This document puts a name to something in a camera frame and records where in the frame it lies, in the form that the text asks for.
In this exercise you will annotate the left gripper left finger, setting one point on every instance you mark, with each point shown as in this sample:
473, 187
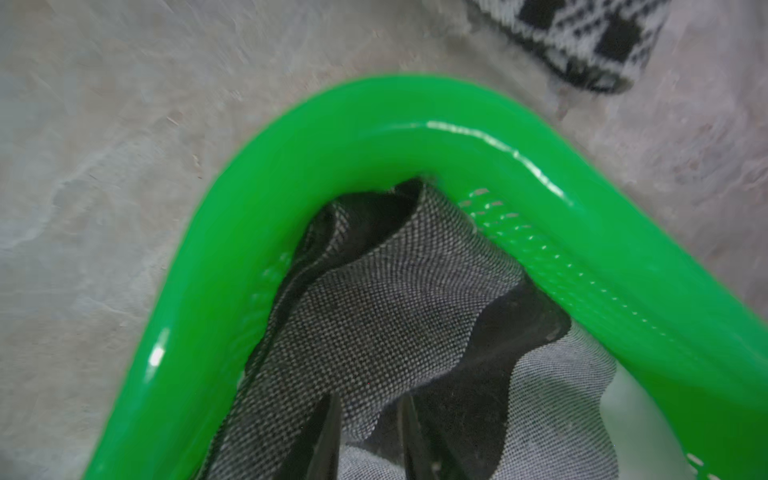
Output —
315, 453

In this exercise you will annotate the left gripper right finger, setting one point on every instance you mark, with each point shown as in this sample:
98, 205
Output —
426, 454

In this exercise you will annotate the grey black checkered scarf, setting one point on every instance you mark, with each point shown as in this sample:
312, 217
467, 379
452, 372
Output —
393, 294

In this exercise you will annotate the green plastic basket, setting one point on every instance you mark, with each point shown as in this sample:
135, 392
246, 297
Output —
698, 351

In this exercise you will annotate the black white smiley houndstooth scarf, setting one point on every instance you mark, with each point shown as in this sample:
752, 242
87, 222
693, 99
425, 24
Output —
599, 45

